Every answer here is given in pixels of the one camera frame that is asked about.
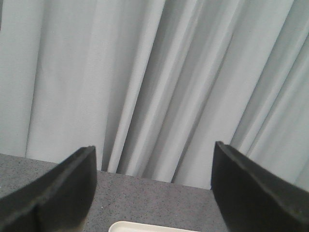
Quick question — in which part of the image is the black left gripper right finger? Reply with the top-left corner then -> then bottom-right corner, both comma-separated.
211,141 -> 309,232

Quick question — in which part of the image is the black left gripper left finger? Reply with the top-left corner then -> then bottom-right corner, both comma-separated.
0,146 -> 97,232

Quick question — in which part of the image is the cream rectangular plastic tray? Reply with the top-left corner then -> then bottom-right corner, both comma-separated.
108,221 -> 195,232

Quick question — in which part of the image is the pale grey pleated curtain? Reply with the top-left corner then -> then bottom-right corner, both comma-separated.
0,0 -> 309,189

